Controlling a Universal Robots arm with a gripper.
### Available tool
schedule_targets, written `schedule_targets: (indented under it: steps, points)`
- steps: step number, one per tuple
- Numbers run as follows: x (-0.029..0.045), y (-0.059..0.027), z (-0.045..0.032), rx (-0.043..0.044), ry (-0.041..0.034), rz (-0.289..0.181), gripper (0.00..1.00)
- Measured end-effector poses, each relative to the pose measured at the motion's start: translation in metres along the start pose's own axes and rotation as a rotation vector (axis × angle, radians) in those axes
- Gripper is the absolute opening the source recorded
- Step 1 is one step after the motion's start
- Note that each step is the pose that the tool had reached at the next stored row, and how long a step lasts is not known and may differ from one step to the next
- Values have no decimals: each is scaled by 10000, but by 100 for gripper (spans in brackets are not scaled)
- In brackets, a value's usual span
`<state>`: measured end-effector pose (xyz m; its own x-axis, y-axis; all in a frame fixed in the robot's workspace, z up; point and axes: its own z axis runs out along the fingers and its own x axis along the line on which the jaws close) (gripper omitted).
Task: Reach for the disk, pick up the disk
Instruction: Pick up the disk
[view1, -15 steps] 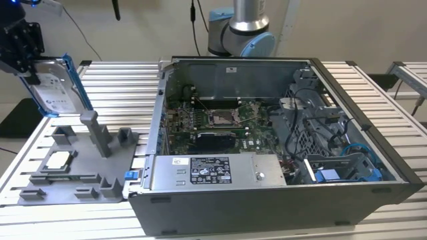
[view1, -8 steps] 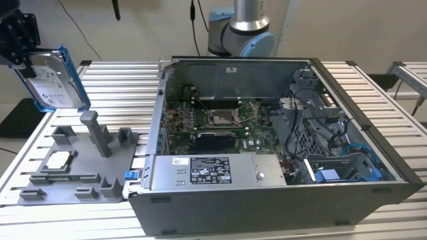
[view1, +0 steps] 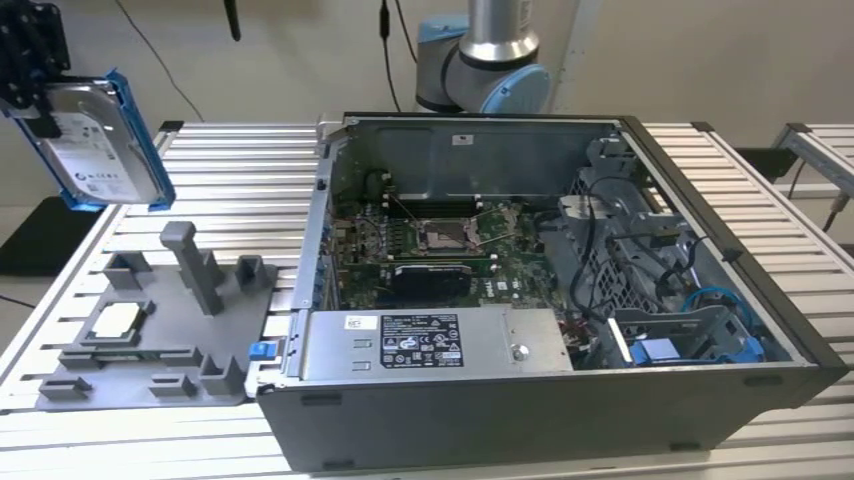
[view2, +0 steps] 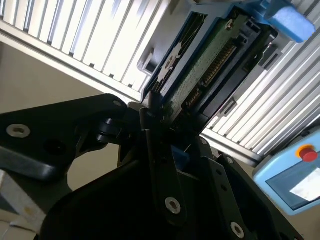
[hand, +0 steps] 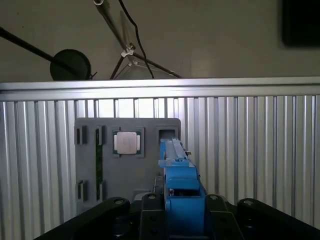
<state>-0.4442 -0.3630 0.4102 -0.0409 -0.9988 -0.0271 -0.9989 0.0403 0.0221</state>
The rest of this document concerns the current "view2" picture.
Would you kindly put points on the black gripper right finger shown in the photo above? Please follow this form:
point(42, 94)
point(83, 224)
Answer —
point(225, 200)

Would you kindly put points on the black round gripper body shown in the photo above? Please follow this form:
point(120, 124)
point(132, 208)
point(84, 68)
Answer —
point(105, 207)

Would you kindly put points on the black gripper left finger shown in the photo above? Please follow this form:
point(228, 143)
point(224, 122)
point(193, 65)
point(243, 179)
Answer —
point(50, 125)

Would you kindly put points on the hard disk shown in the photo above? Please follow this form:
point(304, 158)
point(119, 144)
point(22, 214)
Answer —
point(212, 62)

